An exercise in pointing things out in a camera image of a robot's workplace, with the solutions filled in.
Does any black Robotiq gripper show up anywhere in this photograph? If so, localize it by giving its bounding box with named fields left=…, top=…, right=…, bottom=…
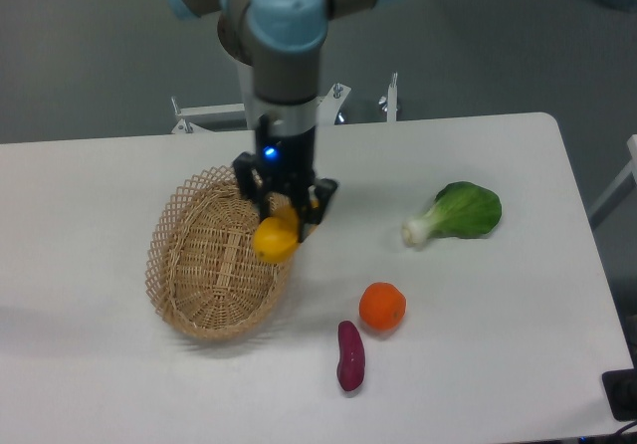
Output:
left=232, top=114, right=338, bottom=243

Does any yellow mango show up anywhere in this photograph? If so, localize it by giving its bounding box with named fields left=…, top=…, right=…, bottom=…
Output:
left=252, top=205, right=301, bottom=264

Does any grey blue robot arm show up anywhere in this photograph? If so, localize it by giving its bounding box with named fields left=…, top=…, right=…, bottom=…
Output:
left=167, top=0, right=392, bottom=243

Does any woven wicker basket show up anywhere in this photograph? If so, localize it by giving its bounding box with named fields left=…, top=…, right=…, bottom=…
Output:
left=145, top=166, right=293, bottom=341

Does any orange fruit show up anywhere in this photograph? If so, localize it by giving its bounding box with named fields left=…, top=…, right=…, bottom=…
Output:
left=358, top=282, right=407, bottom=332

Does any green bok choy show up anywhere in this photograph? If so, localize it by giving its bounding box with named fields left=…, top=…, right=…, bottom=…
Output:
left=401, top=181, right=503, bottom=248

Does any purple sweet potato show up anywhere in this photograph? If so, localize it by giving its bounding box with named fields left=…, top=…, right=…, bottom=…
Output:
left=336, top=321, right=366, bottom=392

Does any black device at table edge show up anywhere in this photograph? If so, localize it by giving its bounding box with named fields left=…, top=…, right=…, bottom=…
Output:
left=602, top=369, right=636, bottom=421

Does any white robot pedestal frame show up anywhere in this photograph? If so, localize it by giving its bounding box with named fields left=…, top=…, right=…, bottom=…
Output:
left=171, top=71, right=402, bottom=134

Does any white frame at right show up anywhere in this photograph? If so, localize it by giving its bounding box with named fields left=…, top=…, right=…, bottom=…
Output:
left=587, top=134, right=636, bottom=230

